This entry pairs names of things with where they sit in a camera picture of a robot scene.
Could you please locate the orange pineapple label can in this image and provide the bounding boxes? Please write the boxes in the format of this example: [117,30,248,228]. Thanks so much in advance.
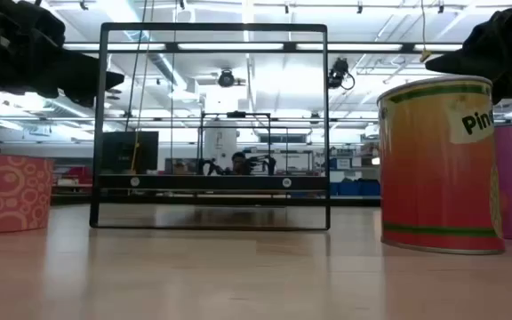
[376,75,506,256]

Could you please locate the person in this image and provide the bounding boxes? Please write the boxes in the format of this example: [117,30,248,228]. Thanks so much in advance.
[230,151,251,176]

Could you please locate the yellow hanging strap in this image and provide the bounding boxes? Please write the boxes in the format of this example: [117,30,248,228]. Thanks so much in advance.
[130,132,142,173]

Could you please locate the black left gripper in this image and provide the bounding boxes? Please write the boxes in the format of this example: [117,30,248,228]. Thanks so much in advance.
[0,0,125,108]

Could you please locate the black camera with cable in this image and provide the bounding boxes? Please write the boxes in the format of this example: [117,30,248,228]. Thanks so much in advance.
[328,57,356,92]

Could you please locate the round black overhead camera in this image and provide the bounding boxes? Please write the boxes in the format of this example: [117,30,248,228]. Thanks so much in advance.
[218,68,236,89]

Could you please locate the black monitor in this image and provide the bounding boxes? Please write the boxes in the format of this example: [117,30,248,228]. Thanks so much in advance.
[101,131,160,175]

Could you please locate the blue storage bins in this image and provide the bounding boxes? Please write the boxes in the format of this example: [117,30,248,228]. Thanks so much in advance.
[329,179,381,197]

